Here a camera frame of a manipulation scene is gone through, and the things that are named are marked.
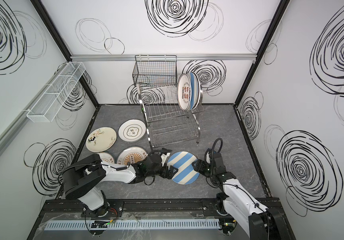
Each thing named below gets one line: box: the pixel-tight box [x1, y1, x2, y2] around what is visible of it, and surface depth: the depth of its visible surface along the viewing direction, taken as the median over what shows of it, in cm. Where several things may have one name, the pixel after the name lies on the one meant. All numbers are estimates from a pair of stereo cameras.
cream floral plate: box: [85, 127, 117, 153], surface depth 101 cm
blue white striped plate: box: [190, 72, 201, 110], surface depth 74 cm
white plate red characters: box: [177, 73, 192, 111], surface depth 82 cm
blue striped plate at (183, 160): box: [167, 151, 200, 185], surface depth 89 cm
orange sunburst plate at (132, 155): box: [117, 146, 148, 166], surface depth 93 cm
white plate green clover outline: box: [118, 119, 147, 143], surface depth 107 cm
